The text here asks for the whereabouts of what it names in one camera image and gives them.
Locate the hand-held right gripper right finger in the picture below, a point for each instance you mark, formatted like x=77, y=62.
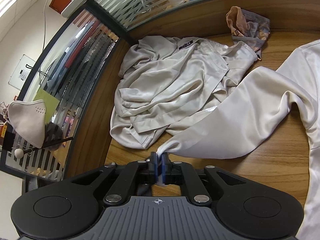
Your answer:
x=165, y=168

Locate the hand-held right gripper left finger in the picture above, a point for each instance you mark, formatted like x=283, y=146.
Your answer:
x=154, y=167

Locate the white satin shirt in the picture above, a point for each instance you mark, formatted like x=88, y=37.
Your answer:
x=262, y=105

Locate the cream satin shirt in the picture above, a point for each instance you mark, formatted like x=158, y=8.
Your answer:
x=162, y=87

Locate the dark wooden stick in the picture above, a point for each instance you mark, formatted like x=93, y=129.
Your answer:
x=55, y=142

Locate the green paper sheet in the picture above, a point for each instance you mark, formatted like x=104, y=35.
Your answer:
x=46, y=102

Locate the white face mask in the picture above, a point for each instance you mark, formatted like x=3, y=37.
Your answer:
x=27, y=120

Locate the brown grey patterned cloth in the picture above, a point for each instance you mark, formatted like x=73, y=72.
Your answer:
x=250, y=27

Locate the dark partition post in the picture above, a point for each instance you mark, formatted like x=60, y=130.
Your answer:
x=112, y=21

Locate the wall whiteboard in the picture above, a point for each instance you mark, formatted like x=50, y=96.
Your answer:
x=23, y=67

